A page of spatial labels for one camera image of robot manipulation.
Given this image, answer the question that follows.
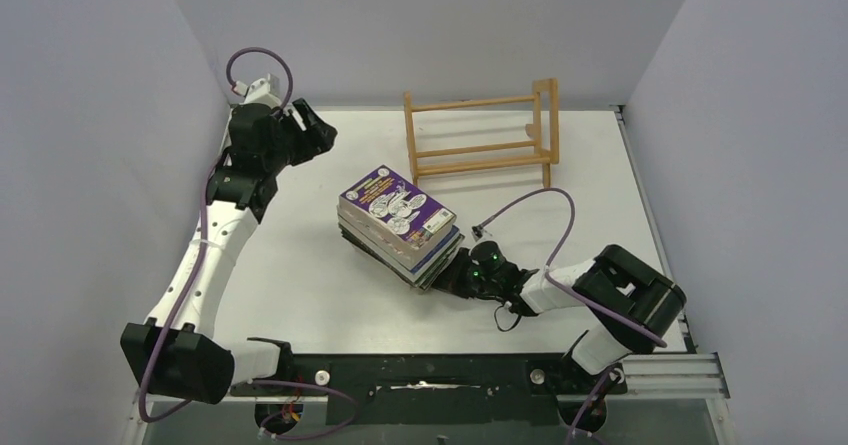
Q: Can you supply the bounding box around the purple comic book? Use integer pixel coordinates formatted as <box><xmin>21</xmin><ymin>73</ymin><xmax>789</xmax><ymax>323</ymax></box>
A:
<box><xmin>338</xmin><ymin>164</ymin><xmax>456</xmax><ymax>254</ymax></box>

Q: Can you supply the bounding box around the wooden book rack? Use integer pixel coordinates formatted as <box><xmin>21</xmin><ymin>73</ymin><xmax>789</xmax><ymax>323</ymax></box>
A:
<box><xmin>403</xmin><ymin>78</ymin><xmax>560</xmax><ymax>188</ymax></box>

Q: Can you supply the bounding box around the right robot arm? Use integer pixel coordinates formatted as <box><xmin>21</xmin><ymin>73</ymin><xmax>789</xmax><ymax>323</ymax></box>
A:
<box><xmin>433</xmin><ymin>241</ymin><xmax>687</xmax><ymax>392</ymax></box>

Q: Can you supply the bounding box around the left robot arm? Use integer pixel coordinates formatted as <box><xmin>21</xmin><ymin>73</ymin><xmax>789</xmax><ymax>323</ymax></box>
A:
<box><xmin>120</xmin><ymin>98</ymin><xmax>337</xmax><ymax>404</ymax></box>

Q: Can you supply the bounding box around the lower stack of books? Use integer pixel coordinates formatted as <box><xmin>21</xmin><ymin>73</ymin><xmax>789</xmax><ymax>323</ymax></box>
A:
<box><xmin>337</xmin><ymin>210</ymin><xmax>464</xmax><ymax>290</ymax></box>

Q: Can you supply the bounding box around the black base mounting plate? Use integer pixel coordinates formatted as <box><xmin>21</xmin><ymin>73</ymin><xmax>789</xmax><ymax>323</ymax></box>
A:
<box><xmin>231</xmin><ymin>352</ymin><xmax>598</xmax><ymax>426</ymax></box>

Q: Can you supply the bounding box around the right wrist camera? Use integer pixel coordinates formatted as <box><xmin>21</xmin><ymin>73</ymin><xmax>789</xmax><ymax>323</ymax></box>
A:
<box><xmin>471</xmin><ymin>225</ymin><xmax>486</xmax><ymax>241</ymax></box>

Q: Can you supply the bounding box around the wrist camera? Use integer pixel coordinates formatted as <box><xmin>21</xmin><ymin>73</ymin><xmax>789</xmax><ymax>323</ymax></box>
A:
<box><xmin>471</xmin><ymin>225</ymin><xmax>486</xmax><ymax>241</ymax></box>
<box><xmin>232</xmin><ymin>74</ymin><xmax>282</xmax><ymax>108</ymax></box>

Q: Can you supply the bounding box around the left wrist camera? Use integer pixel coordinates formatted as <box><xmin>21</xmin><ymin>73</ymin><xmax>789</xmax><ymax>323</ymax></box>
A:
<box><xmin>232</xmin><ymin>74</ymin><xmax>282</xmax><ymax>108</ymax></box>

